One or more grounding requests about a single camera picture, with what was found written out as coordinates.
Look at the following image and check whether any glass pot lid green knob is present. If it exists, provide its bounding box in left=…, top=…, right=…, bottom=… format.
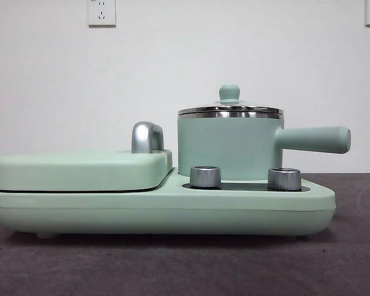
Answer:
left=177, top=84, right=285, bottom=115

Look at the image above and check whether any silver control knob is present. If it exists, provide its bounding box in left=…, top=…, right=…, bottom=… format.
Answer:
left=267, top=167, right=302, bottom=190
left=189, top=165, right=222, bottom=189

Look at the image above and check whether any green breakfast machine base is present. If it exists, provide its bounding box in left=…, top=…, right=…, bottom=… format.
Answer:
left=0, top=172, right=337, bottom=240

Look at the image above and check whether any green griddle lid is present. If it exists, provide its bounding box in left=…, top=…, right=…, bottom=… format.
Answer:
left=0, top=149, right=175, bottom=191

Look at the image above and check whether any green pot with long handle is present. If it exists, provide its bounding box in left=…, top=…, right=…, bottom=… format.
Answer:
left=176, top=110, right=352, bottom=182

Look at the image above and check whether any chrome griddle lid handle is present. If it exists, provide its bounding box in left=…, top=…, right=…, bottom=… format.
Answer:
left=131, top=121, right=165, bottom=154

